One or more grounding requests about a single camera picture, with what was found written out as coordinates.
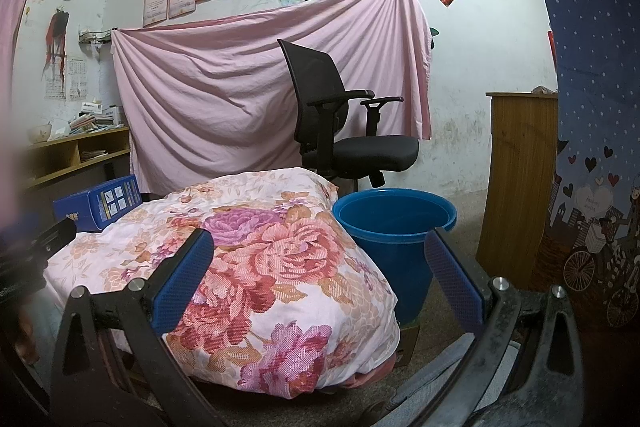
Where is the wooden shelf unit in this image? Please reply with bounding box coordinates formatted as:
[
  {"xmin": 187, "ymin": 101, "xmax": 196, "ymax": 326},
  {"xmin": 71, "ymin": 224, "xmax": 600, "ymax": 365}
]
[{"xmin": 21, "ymin": 126, "xmax": 130, "ymax": 188}]

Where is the red tassel wall ornament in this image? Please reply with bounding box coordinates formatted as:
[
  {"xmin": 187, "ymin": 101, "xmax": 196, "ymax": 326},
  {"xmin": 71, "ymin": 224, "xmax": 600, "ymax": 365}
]
[{"xmin": 43, "ymin": 9, "xmax": 70, "ymax": 78}]

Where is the ceramic bowl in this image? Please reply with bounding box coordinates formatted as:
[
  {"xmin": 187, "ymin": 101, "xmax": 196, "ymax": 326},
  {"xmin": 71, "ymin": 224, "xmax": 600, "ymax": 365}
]
[{"xmin": 27, "ymin": 124, "xmax": 52, "ymax": 145}]

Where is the blue plastic bucket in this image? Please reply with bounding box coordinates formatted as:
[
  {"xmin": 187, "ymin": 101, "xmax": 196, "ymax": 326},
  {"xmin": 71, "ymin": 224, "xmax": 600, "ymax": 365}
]
[{"xmin": 332, "ymin": 188, "xmax": 458, "ymax": 325}]

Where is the blue cardboard box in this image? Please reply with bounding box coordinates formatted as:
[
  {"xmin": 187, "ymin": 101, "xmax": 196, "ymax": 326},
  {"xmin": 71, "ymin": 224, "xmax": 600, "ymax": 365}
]
[{"xmin": 53, "ymin": 174, "xmax": 142, "ymax": 232}]

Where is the floral pink tablecloth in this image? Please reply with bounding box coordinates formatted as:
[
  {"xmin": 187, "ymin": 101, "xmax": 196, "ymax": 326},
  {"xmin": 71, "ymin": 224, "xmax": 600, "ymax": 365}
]
[{"xmin": 46, "ymin": 168, "xmax": 400, "ymax": 399}]

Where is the wooden cabinet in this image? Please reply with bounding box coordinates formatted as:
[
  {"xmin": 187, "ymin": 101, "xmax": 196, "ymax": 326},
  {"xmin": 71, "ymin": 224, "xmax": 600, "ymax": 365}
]
[{"xmin": 476, "ymin": 92, "xmax": 558, "ymax": 289}]

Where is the pink hanging bedsheet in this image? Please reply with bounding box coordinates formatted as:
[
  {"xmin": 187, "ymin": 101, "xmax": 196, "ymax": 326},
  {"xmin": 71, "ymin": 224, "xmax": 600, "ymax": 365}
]
[{"xmin": 112, "ymin": 0, "xmax": 432, "ymax": 194}]

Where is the stack of books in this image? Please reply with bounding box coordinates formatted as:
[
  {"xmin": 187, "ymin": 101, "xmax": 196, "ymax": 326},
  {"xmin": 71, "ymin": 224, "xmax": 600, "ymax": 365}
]
[{"xmin": 68, "ymin": 102, "xmax": 125, "ymax": 134}]

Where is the blue patterned curtain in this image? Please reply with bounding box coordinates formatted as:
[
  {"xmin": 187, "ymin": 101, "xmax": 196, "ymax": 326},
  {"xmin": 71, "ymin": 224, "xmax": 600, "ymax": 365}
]
[{"xmin": 532, "ymin": 0, "xmax": 639, "ymax": 351}]

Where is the black office chair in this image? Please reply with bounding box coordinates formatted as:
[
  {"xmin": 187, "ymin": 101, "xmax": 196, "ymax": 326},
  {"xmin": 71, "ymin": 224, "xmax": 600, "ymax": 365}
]
[{"xmin": 278, "ymin": 39, "xmax": 419, "ymax": 188}]

